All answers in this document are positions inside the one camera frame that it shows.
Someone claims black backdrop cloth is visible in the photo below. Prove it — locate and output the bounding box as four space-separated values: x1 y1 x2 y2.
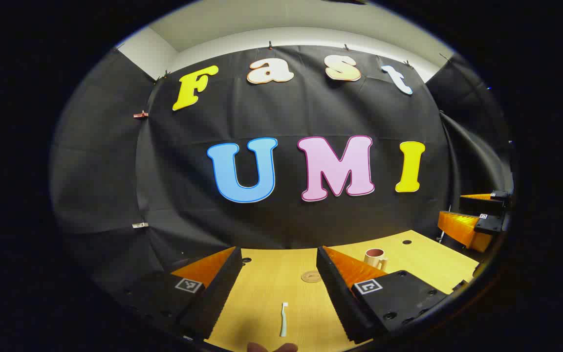
49 45 514 294

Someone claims black backdrop frame pole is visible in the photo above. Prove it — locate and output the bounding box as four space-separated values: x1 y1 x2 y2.
439 110 513 196

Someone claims wooden desktop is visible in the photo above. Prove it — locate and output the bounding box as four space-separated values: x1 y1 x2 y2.
203 230 480 352

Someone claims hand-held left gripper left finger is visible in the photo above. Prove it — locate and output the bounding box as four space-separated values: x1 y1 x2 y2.
115 246 244 341

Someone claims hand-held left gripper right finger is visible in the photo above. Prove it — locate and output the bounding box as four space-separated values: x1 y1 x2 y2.
316 246 451 345

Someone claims beige cup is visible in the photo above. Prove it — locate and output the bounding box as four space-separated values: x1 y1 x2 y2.
364 248 389 272

